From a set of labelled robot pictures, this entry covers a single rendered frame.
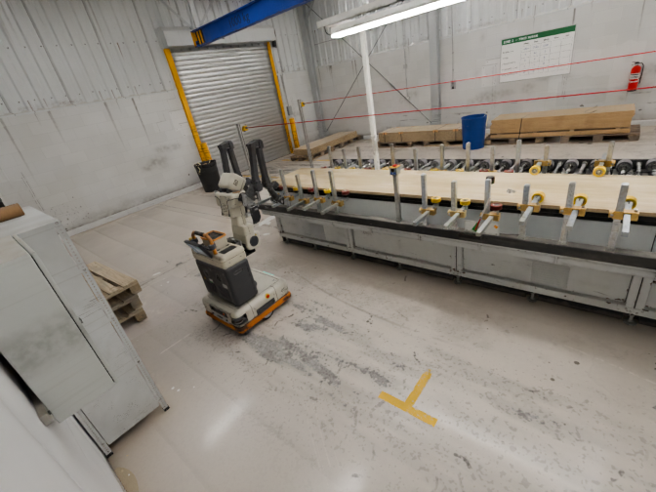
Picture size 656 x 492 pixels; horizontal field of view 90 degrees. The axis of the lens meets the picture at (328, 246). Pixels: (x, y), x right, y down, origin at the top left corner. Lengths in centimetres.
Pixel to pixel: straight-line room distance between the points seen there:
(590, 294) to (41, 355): 329
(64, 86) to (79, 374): 781
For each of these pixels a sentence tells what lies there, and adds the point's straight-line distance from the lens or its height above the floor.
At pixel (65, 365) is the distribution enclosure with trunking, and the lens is 155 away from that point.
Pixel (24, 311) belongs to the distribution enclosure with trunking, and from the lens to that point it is 145.
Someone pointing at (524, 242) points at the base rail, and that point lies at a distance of 278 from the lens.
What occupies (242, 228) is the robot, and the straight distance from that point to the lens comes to 319.
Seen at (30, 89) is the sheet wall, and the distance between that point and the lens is 888.
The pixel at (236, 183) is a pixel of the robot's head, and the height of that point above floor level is 130.
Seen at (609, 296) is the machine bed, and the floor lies 20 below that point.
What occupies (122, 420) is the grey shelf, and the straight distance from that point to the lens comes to 289.
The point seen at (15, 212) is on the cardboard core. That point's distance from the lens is 282.
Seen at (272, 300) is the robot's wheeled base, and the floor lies 17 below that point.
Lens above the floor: 197
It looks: 26 degrees down
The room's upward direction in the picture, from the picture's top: 11 degrees counter-clockwise
